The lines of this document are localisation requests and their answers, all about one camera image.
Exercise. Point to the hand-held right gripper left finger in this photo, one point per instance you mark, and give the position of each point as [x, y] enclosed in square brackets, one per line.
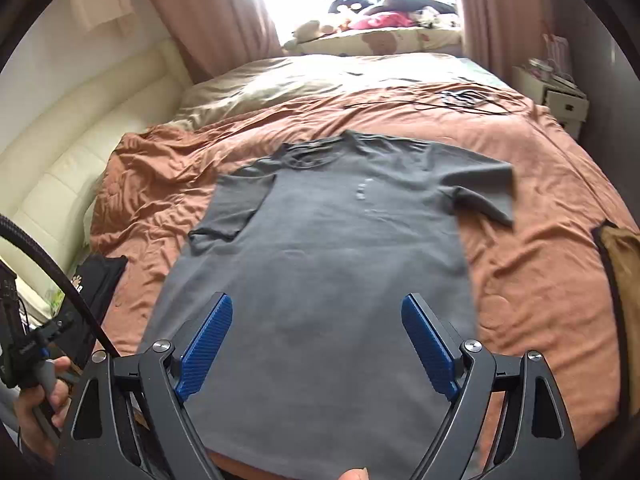
[207, 345]

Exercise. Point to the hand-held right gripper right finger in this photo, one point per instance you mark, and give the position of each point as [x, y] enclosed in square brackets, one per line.
[427, 345]

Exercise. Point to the grey fleece garment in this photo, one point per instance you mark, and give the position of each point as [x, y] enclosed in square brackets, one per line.
[320, 240]

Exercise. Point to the person's left hand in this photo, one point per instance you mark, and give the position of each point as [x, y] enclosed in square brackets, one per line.
[32, 420]

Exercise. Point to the black printed cloth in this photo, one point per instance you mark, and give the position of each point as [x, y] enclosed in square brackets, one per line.
[95, 285]

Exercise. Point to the brown fleece blanket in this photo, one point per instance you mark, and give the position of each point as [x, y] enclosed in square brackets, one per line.
[525, 270]

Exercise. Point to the cream leather headboard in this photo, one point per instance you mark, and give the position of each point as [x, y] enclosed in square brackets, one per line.
[65, 160]

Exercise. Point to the tan bag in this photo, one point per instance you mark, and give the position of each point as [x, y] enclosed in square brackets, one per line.
[622, 285]

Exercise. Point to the beige duvet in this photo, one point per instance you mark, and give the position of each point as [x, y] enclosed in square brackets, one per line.
[280, 85]

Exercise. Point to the white rack on floor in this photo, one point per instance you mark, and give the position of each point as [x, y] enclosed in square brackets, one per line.
[560, 97]

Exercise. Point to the bear print cushion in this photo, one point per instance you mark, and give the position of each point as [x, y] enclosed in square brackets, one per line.
[380, 39]

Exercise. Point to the pink plush toy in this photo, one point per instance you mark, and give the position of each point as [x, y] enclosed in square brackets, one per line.
[380, 21]

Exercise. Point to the pink curtain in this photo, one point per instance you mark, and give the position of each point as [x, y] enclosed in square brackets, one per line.
[210, 15]
[495, 15]

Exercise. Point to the cream plush toy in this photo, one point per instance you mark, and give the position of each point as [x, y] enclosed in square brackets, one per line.
[306, 30]

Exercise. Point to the black and white plush toy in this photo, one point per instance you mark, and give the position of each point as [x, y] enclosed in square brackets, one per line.
[349, 5]

